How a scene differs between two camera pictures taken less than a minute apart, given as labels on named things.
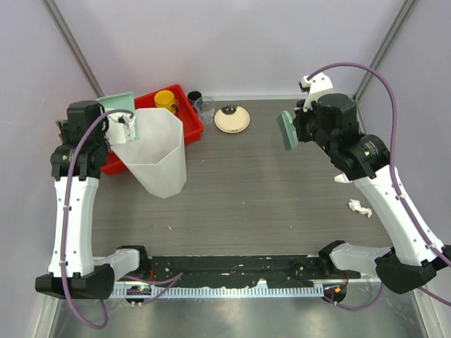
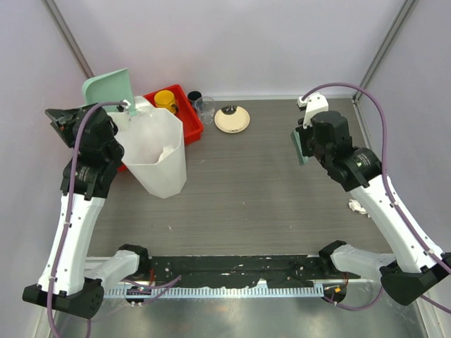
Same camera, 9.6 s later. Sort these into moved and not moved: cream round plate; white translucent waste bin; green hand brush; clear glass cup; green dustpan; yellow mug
Moved: green hand brush; green dustpan
Not moved: cream round plate; clear glass cup; white translucent waste bin; yellow mug
